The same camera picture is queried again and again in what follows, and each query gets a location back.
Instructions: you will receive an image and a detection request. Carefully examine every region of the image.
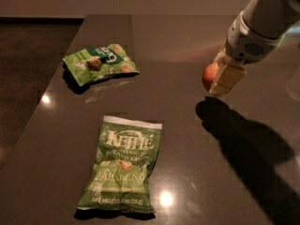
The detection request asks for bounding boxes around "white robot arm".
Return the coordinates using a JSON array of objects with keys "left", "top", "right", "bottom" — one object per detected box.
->
[{"left": 209, "top": 0, "right": 300, "bottom": 96}]

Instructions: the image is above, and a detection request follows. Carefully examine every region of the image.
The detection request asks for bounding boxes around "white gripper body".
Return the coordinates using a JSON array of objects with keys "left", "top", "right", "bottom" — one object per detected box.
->
[{"left": 224, "top": 10, "right": 281, "bottom": 65}]

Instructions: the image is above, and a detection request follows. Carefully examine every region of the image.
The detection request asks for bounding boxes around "green Kettle jalapeno chips bag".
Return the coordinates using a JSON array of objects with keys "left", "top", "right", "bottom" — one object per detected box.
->
[{"left": 77, "top": 115, "right": 162, "bottom": 213}]

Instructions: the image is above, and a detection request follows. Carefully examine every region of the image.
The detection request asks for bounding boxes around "red apple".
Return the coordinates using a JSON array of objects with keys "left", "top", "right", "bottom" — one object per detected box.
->
[{"left": 202, "top": 63, "right": 218, "bottom": 91}]

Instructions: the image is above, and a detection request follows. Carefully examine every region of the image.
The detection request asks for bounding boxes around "green snack bag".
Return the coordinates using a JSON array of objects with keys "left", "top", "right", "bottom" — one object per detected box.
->
[{"left": 63, "top": 44, "right": 139, "bottom": 86}]

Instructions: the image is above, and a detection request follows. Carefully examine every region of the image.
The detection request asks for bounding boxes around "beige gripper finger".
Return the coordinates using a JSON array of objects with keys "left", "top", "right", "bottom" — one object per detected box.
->
[
  {"left": 208, "top": 63, "right": 247, "bottom": 97},
  {"left": 214, "top": 44, "right": 230, "bottom": 65}
]

